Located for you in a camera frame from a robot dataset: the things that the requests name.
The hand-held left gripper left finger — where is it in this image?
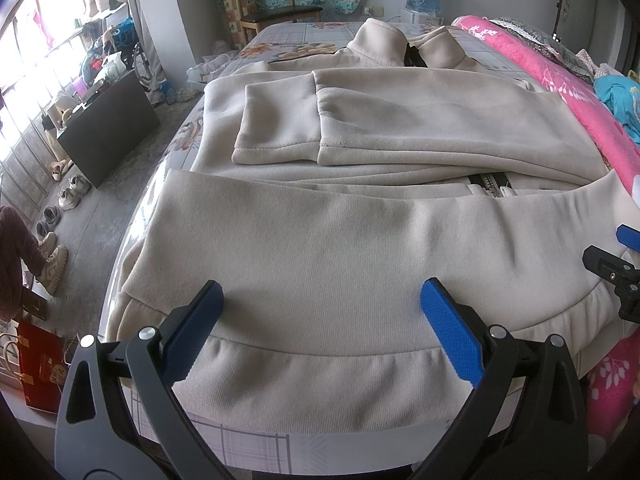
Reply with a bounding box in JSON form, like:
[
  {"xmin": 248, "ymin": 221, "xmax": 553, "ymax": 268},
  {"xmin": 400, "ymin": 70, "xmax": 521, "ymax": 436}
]
[{"xmin": 54, "ymin": 280, "xmax": 231, "ymax": 480}]

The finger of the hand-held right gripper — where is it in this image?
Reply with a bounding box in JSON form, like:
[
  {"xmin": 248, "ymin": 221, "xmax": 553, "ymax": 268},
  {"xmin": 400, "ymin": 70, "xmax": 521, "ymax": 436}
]
[
  {"xmin": 616, "ymin": 225, "xmax": 640, "ymax": 252},
  {"xmin": 582, "ymin": 245, "xmax": 640, "ymax": 322}
]

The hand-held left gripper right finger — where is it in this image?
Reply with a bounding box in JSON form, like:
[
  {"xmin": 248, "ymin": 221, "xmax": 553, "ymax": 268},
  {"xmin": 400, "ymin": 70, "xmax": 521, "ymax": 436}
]
[{"xmin": 407, "ymin": 277, "xmax": 588, "ymax": 480}]

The beige zip jacket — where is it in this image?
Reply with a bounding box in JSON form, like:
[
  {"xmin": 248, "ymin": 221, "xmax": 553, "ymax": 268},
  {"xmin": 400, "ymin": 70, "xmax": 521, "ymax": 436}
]
[{"xmin": 102, "ymin": 17, "xmax": 640, "ymax": 433}]

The checked floral tablecloth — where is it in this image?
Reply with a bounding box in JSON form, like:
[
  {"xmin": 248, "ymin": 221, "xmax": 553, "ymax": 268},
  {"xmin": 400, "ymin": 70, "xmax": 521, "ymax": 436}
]
[{"xmin": 100, "ymin": 20, "xmax": 506, "ymax": 476}]

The blue printed quilt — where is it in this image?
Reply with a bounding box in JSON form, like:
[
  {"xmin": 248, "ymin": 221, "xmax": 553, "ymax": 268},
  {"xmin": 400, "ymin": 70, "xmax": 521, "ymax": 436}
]
[{"xmin": 594, "ymin": 74, "xmax": 640, "ymax": 128}]

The red gift bag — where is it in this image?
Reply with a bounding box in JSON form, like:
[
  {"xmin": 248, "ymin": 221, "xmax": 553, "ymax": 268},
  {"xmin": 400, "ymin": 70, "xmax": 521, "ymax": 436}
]
[{"xmin": 17, "ymin": 321, "xmax": 68, "ymax": 415}]

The pink floral blanket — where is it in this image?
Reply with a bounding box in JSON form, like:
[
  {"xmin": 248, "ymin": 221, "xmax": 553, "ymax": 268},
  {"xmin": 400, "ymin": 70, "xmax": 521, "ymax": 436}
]
[{"xmin": 450, "ymin": 14, "xmax": 640, "ymax": 456}]

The grey patterned pillow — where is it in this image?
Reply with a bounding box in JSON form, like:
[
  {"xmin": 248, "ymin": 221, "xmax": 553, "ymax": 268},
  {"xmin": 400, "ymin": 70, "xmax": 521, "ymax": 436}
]
[{"xmin": 487, "ymin": 17, "xmax": 596, "ymax": 83}]

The black cabinet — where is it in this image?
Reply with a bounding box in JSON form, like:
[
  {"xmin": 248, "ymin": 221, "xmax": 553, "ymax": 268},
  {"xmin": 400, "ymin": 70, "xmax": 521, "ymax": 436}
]
[{"xmin": 56, "ymin": 69, "xmax": 161, "ymax": 188}]

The white cloth heap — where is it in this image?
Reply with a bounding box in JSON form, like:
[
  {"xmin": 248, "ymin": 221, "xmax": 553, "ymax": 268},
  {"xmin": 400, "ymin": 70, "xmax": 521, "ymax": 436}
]
[{"xmin": 187, "ymin": 52, "xmax": 236, "ymax": 86}]

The metal window railing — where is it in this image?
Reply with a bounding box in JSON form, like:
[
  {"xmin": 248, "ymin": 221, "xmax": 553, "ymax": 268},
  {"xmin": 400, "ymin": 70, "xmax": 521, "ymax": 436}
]
[{"xmin": 0, "ymin": 25, "xmax": 86, "ymax": 221}]

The black spoked wheel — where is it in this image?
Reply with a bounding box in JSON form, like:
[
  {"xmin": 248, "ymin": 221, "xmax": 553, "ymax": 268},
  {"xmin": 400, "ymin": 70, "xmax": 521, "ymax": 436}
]
[{"xmin": 131, "ymin": 42, "xmax": 157, "ymax": 92}]

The white plastic bag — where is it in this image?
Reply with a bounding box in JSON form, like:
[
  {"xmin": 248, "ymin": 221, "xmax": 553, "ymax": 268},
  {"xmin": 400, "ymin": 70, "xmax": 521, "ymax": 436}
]
[{"xmin": 102, "ymin": 52, "xmax": 126, "ymax": 81}]

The white water dispenser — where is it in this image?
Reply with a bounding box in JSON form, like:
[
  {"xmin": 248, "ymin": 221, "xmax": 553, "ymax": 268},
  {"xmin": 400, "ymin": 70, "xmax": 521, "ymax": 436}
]
[{"xmin": 402, "ymin": 9, "xmax": 446, "ymax": 26}]

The blue bag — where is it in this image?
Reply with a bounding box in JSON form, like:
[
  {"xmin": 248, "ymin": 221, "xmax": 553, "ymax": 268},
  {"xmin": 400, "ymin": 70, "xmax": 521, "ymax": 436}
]
[{"xmin": 111, "ymin": 17, "xmax": 136, "ymax": 48}]

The wooden chair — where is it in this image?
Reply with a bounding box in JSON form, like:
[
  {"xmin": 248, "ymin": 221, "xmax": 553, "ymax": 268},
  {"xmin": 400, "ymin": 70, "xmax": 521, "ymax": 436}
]
[{"xmin": 229, "ymin": 0, "xmax": 323, "ymax": 46}]

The hanging pink garment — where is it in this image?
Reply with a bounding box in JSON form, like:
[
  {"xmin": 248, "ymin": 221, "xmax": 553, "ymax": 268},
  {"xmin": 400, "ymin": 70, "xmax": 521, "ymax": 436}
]
[{"xmin": 30, "ymin": 0, "xmax": 56, "ymax": 50}]

